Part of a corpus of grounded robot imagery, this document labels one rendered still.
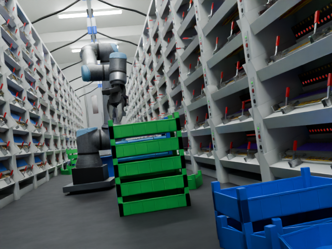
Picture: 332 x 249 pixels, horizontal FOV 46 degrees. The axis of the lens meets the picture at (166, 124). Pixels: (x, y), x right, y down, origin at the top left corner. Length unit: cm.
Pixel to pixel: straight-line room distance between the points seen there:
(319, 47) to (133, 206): 94
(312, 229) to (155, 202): 83
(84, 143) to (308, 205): 197
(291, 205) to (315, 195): 7
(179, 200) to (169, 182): 9
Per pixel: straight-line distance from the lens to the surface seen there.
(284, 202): 99
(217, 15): 205
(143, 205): 166
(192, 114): 295
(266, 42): 165
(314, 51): 122
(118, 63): 207
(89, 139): 275
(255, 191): 117
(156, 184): 166
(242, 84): 178
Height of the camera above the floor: 30
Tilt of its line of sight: 2 degrees up
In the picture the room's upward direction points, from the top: 7 degrees counter-clockwise
